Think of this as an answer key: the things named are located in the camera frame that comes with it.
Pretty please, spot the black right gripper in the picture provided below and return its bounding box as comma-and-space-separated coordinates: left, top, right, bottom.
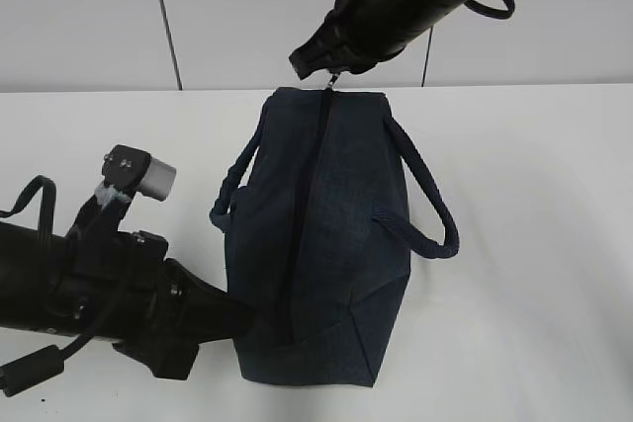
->
289, 0, 405, 79

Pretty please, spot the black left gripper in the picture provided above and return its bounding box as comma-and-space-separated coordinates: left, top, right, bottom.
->
46, 232, 255, 380

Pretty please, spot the navy insulated lunch bag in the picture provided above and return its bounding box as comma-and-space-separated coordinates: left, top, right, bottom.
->
210, 88, 460, 387

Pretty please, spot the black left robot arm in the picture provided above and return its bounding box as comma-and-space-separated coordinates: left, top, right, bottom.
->
1, 223, 254, 395

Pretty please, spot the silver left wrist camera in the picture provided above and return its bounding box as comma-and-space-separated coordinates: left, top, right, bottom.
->
101, 144, 177, 202

